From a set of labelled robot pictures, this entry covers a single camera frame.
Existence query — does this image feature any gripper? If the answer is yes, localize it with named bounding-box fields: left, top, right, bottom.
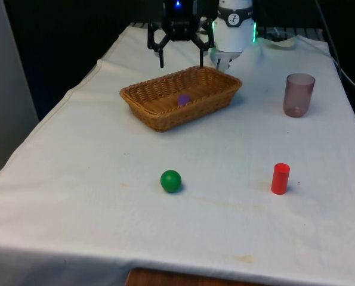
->
left=147, top=0, right=216, bottom=69

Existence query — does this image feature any see-through pink cup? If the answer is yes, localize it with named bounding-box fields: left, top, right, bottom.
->
left=282, top=73, right=316, bottom=119

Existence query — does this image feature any grey cable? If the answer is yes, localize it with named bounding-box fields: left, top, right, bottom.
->
left=314, top=0, right=355, bottom=93

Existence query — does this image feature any grey cabinet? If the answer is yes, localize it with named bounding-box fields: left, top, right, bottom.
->
left=0, top=0, right=40, bottom=184

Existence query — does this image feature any green ball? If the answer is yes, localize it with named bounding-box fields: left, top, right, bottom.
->
left=160, top=169, right=183, bottom=194

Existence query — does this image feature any red cylinder block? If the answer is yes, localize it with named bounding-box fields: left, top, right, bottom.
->
left=270, top=162, right=291, bottom=195

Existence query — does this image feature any brown wicker basket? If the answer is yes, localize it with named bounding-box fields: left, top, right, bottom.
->
left=119, top=66, right=243, bottom=133

